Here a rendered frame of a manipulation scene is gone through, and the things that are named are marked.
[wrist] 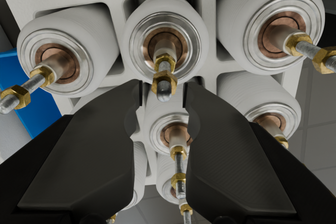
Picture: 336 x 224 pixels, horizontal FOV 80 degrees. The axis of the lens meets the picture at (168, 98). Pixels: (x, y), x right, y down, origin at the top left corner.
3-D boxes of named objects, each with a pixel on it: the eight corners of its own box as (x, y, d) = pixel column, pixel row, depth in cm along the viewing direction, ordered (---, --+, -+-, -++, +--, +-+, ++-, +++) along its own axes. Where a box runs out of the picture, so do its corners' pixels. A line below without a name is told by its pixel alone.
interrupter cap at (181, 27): (190, 86, 24) (191, 88, 23) (126, 74, 23) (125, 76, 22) (209, 19, 20) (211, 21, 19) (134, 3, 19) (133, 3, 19)
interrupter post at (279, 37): (265, 48, 22) (280, 58, 19) (268, 24, 20) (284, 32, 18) (289, 44, 21) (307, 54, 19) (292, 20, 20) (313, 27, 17)
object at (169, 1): (185, 50, 40) (196, 96, 24) (136, 40, 39) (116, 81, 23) (198, -3, 35) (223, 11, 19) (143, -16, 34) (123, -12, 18)
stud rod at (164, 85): (169, 62, 20) (170, 104, 13) (159, 61, 20) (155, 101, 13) (171, 53, 19) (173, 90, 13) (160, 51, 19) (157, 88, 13)
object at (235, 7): (206, 41, 39) (232, 83, 23) (202, -15, 34) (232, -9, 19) (257, 33, 38) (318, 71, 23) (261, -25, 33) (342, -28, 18)
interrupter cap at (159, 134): (207, 110, 26) (208, 114, 25) (202, 153, 29) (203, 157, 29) (148, 110, 26) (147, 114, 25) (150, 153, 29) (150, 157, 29)
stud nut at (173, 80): (173, 95, 15) (173, 100, 15) (150, 91, 15) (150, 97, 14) (178, 71, 14) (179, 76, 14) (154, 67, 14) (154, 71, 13)
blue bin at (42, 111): (22, 38, 45) (-21, 56, 35) (69, 32, 45) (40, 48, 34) (71, 139, 61) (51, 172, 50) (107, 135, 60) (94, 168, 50)
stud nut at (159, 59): (172, 74, 19) (172, 78, 18) (153, 71, 18) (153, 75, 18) (176, 54, 18) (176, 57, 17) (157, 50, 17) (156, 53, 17)
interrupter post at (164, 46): (173, 61, 22) (174, 73, 19) (152, 57, 22) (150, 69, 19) (178, 40, 21) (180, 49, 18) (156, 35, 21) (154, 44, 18)
